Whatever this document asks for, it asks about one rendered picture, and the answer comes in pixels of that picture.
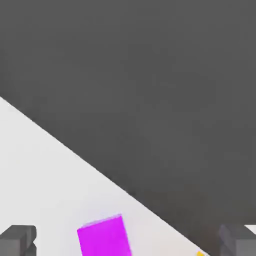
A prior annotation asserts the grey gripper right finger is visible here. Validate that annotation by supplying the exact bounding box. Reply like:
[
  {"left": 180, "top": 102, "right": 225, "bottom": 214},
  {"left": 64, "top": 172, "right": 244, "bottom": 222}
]
[{"left": 218, "top": 224, "right": 256, "bottom": 256}]

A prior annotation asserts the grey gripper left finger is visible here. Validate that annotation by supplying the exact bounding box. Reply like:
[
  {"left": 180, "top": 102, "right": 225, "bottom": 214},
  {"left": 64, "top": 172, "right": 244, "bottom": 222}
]
[{"left": 0, "top": 224, "right": 38, "bottom": 256}]

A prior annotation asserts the small magenta cube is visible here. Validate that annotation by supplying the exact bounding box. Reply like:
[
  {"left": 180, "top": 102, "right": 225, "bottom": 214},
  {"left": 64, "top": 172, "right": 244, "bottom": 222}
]
[{"left": 76, "top": 213, "right": 133, "bottom": 256}]

